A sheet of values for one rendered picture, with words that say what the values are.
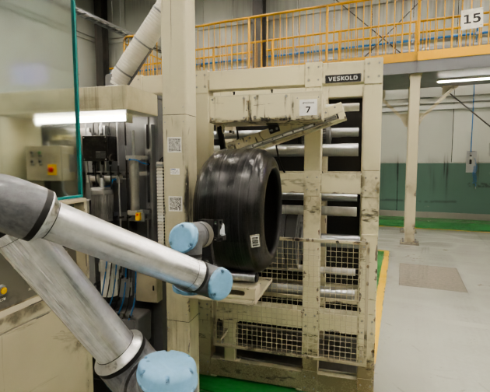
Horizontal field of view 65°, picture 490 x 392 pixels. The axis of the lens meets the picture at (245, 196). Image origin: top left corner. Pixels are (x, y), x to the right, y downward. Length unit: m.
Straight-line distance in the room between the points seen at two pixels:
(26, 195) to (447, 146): 10.51
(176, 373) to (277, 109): 1.40
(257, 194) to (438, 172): 9.43
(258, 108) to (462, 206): 9.27
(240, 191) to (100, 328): 0.79
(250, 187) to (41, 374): 1.09
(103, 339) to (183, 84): 1.23
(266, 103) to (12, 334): 1.49
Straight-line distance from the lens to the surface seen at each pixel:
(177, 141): 1.90
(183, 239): 1.18
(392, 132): 10.92
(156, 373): 1.03
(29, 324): 1.68
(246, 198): 1.58
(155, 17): 2.41
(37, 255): 1.01
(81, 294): 1.06
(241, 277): 1.78
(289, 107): 2.02
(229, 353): 2.71
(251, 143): 2.18
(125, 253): 0.95
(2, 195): 0.88
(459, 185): 10.91
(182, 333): 2.08
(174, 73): 1.95
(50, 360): 1.81
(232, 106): 2.09
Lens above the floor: 1.42
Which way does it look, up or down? 5 degrees down
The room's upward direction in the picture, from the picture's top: straight up
